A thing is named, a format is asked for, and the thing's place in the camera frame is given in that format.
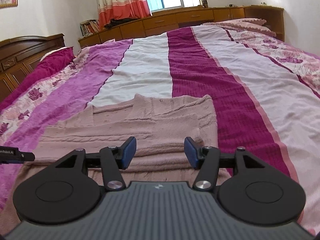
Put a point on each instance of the dark wooden headboard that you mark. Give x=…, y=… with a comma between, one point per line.
x=20, y=56

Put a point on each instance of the magenta velvet pillow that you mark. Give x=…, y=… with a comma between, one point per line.
x=50, y=64

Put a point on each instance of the cream and orange curtain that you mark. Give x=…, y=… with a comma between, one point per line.
x=109, y=10

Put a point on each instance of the stack of books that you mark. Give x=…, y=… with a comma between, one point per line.
x=89, y=27

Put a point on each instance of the pink crochet pillow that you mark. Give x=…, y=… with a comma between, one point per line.
x=245, y=24

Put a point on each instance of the light wooden window cabinet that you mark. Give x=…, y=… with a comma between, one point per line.
x=173, y=19

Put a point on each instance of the dark clothes on cabinet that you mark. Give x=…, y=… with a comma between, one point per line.
x=113, y=22

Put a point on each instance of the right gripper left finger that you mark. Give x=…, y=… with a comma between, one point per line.
x=113, y=159

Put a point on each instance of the striped purple floral bedspread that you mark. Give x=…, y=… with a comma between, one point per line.
x=265, y=94

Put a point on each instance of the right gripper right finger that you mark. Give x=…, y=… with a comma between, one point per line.
x=206, y=160

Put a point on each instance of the pink knit cardigan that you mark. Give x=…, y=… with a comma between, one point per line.
x=160, y=127

